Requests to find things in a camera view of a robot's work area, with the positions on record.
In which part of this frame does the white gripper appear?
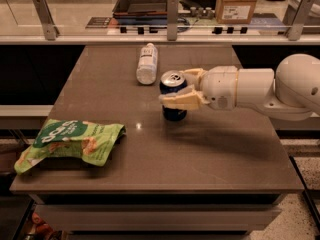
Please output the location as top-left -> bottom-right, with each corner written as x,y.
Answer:
159,66 -> 238,110

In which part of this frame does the blue pepsi can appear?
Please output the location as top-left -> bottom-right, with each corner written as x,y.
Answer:
159,70 -> 187,121

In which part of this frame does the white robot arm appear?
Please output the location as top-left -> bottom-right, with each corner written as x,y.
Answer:
159,54 -> 320,121

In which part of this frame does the green rice chip bag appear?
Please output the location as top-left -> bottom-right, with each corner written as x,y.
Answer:
14,119 -> 126,175

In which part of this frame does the white plastic water bottle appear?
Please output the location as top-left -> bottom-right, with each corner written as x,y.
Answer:
136,43 -> 158,85

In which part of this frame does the brown cardboard box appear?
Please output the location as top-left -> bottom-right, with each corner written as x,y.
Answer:
215,0 -> 257,24

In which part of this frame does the dark tray with orange rim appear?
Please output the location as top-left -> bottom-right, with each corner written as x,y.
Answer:
112,0 -> 167,17

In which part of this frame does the middle metal glass bracket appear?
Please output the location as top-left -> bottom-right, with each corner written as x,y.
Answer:
167,0 -> 179,41

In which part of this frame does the metal glass bracket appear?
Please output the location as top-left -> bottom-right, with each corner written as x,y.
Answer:
167,0 -> 179,41
32,0 -> 59,41
285,0 -> 315,41

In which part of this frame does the right metal glass bracket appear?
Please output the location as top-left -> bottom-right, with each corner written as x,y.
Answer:
285,0 -> 315,41

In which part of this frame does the left metal glass bracket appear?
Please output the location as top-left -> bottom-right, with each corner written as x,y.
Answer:
32,0 -> 59,41

